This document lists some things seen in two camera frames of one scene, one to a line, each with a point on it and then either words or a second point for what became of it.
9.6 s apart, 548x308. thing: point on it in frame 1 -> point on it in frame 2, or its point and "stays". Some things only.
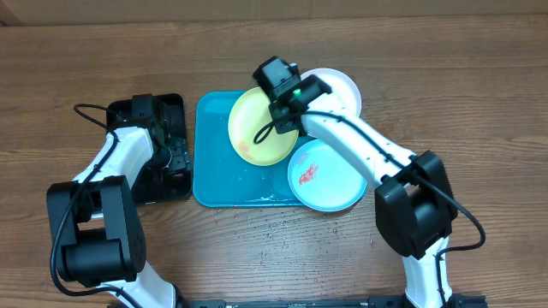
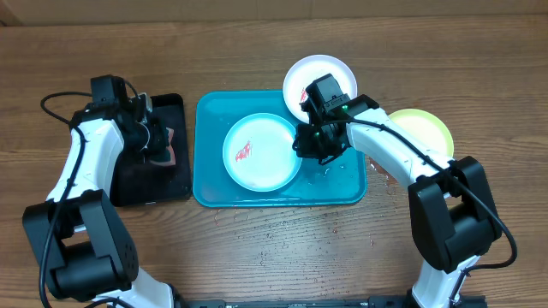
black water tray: (158, 187) stays
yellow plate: (249, 114) -> (427, 128)
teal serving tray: (222, 177) stays
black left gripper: (181, 157) -> (158, 125)
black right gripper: (281, 124) -> (306, 135)
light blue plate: (322, 180) -> (258, 153)
